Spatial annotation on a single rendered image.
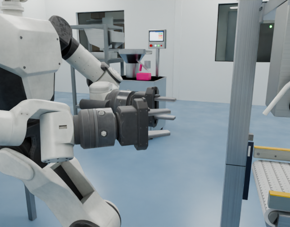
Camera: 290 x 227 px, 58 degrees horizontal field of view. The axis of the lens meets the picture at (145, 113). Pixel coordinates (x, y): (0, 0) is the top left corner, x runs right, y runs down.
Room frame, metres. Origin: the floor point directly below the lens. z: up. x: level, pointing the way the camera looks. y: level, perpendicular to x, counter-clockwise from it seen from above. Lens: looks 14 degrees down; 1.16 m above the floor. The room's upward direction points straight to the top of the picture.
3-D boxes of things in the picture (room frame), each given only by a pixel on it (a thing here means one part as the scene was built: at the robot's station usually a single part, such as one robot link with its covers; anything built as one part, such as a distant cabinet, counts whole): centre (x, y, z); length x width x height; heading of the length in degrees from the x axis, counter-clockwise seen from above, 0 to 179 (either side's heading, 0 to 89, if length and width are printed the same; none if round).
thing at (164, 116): (0.76, -0.06, 0.96); 0.06 x 0.03 x 0.02; 66
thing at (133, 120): (0.57, 0.06, 0.99); 0.12 x 0.10 x 0.13; 106
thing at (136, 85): (3.53, 0.09, 0.38); 0.63 x 0.57 x 0.76; 70
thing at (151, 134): (0.60, -0.03, 0.96); 0.06 x 0.03 x 0.02; 106
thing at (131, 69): (3.60, 0.11, 0.95); 0.49 x 0.36 x 0.38; 70
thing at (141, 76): (3.30, 0.01, 0.80); 0.16 x 0.12 x 0.09; 70
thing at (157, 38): (3.59, -0.16, 1.07); 0.23 x 0.10 x 0.62; 70
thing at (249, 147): (0.76, -0.33, 0.78); 0.02 x 0.01 x 0.20; 74
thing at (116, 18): (6.61, 1.04, 1.43); 1.32 x 0.01 x 1.11; 70
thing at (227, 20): (5.44, -2.12, 1.43); 1.38 x 0.01 x 1.16; 70
